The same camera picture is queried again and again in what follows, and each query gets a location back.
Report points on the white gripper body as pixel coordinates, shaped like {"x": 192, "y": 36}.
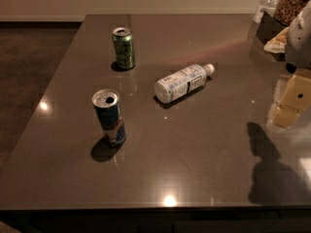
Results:
{"x": 299, "y": 43}

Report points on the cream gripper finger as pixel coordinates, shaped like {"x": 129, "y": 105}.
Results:
{"x": 292, "y": 98}

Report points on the blue silver redbull can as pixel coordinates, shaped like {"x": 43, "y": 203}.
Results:
{"x": 107, "y": 108}

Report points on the green soda can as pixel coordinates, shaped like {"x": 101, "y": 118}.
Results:
{"x": 123, "y": 44}

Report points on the black box stand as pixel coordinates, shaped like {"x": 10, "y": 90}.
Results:
{"x": 268, "y": 28}

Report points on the jar of brown snacks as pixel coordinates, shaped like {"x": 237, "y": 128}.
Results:
{"x": 287, "y": 10}

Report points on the clear pump dispenser bottle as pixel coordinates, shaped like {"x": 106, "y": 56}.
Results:
{"x": 264, "y": 6}

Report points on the clear plastic water bottle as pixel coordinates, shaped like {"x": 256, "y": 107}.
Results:
{"x": 183, "y": 82}

